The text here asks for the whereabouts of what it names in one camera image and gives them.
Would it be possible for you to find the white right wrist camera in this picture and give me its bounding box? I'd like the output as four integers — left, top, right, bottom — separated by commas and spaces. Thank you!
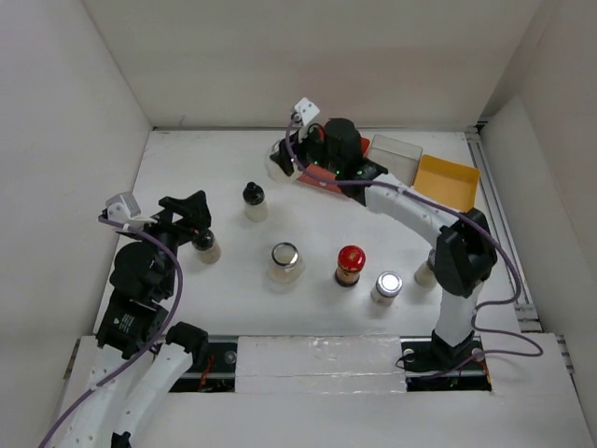
290, 97, 320, 142

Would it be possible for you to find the aluminium side rail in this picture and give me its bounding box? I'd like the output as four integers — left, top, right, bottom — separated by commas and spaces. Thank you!
465, 119, 543, 333

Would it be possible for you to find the silver-lid small jar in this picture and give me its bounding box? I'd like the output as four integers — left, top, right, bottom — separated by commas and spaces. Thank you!
370, 271, 403, 306

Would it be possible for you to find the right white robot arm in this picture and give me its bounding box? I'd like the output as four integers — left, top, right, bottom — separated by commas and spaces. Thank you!
269, 114, 497, 371

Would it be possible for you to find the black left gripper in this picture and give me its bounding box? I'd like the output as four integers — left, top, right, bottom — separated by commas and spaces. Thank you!
127, 189, 211, 295

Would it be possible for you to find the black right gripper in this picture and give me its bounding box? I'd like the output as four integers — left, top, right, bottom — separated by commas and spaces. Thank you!
271, 119, 343, 175

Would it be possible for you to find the black-capped white bottle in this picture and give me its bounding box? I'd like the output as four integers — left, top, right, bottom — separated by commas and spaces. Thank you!
243, 181, 269, 222

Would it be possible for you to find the clear plastic bin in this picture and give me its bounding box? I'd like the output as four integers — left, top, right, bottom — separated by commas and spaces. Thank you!
368, 134, 423, 187

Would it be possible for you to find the red-capped dark sauce bottle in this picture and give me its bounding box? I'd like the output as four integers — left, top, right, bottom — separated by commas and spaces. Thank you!
334, 245, 366, 287

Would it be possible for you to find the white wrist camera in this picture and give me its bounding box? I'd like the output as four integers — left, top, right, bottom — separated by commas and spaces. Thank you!
100, 192, 141, 224
290, 97, 320, 142

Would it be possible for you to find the red plastic bin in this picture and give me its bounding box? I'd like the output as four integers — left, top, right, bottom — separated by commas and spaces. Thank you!
291, 128, 384, 202

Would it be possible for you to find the silver-capped white shaker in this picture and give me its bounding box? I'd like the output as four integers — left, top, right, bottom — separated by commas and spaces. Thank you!
414, 249, 437, 288

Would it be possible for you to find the yellow plastic bin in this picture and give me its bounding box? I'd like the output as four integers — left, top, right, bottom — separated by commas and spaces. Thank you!
413, 154, 480, 211

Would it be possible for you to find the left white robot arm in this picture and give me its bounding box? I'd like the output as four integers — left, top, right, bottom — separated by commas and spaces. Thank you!
40, 190, 212, 447

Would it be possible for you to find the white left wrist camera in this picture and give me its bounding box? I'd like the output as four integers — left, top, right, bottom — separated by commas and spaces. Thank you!
100, 192, 141, 224

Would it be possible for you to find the black-capped bottle near left gripper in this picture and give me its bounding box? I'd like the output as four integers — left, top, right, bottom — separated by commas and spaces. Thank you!
191, 229, 221, 264

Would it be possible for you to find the glass jar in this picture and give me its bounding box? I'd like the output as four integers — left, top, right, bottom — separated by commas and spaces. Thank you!
265, 141, 298, 183
269, 242, 305, 284

